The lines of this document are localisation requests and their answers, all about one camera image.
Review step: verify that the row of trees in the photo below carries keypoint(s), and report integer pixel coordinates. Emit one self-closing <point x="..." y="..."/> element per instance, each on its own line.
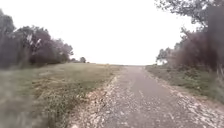
<point x="200" y="43"/>
<point x="30" y="46"/>

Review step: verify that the grass verge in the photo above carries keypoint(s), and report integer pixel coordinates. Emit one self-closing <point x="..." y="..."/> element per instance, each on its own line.
<point x="193" y="81"/>

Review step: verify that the robot's own part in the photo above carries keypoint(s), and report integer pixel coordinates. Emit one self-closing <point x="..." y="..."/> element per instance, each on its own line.
<point x="74" y="126"/>

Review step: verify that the grey gravel-edged asphalt path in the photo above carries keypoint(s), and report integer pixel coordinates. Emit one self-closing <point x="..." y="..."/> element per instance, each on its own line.
<point x="143" y="103"/>

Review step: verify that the grass field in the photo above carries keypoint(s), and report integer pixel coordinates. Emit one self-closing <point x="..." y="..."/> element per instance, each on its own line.
<point x="46" y="90"/>

